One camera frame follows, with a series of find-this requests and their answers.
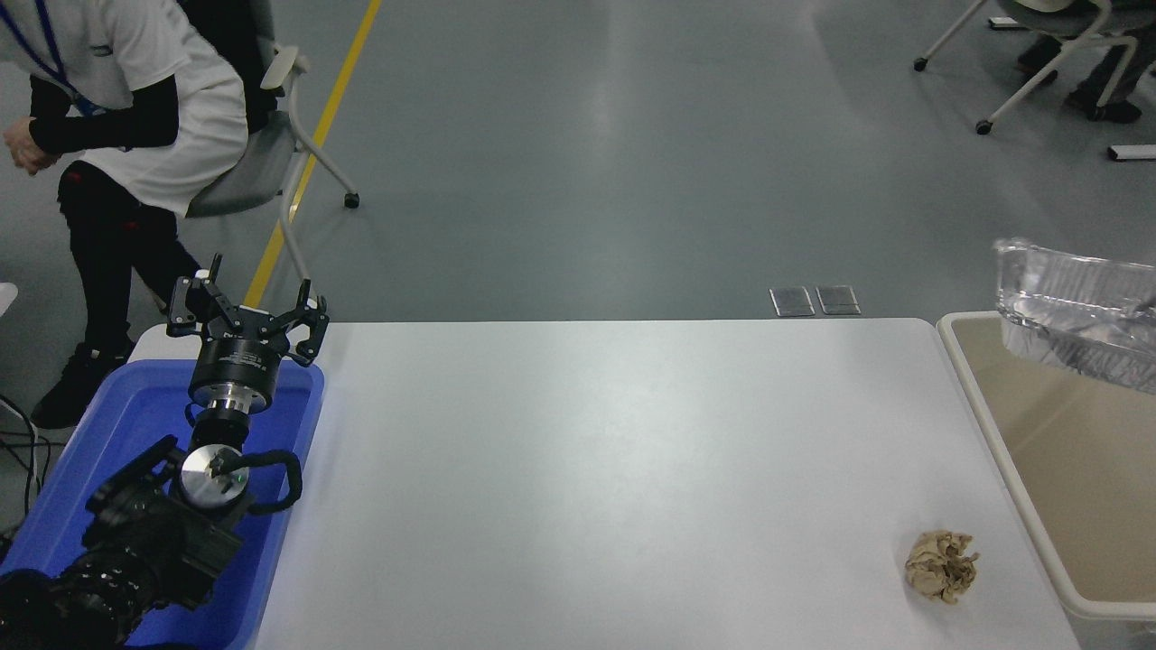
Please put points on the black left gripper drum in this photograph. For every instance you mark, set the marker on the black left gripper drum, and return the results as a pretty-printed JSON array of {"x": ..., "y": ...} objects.
[{"x": 237, "y": 361}]

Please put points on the silver foil tray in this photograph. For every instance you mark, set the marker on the silver foil tray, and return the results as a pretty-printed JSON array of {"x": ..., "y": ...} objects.
[{"x": 1066, "y": 298}]

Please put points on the person's forearm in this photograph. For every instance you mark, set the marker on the person's forearm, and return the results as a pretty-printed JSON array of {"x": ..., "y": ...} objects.
[{"x": 108, "y": 122}]

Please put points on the metal floor plate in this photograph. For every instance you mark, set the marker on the metal floor plate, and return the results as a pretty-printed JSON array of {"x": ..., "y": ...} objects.
[
  {"x": 838, "y": 300},
  {"x": 792, "y": 302}
]

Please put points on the person's hand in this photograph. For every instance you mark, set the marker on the person's hand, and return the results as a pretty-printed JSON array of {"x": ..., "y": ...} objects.
[{"x": 27, "y": 146}]

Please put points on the blue plastic tray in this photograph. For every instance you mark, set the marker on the blue plastic tray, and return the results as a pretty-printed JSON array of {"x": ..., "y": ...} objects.
[{"x": 126, "y": 406}]

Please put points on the grey office chair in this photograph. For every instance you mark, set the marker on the grey office chair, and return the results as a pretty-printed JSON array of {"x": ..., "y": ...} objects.
[{"x": 244, "y": 171}]

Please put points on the white rounded object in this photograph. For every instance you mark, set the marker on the white rounded object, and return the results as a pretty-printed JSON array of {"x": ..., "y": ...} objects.
[{"x": 5, "y": 298}]

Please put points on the person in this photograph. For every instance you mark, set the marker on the person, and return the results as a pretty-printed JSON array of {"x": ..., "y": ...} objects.
[
  {"x": 1106, "y": 110},
  {"x": 153, "y": 81}
]

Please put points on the crumpled tan paper ball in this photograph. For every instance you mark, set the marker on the crumpled tan paper ball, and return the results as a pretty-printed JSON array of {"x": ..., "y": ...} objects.
[{"x": 941, "y": 567}]

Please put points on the white-framed wheeled chair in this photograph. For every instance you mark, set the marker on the white-framed wheeled chair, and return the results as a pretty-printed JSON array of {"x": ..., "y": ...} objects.
[{"x": 983, "y": 127}]

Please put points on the white floor bar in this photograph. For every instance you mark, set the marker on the white floor bar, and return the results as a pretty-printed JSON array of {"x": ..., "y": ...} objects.
[
  {"x": 1007, "y": 22},
  {"x": 1133, "y": 153}
]

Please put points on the large pale bin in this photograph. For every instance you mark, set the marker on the large pale bin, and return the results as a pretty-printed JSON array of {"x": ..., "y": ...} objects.
[{"x": 1084, "y": 496}]

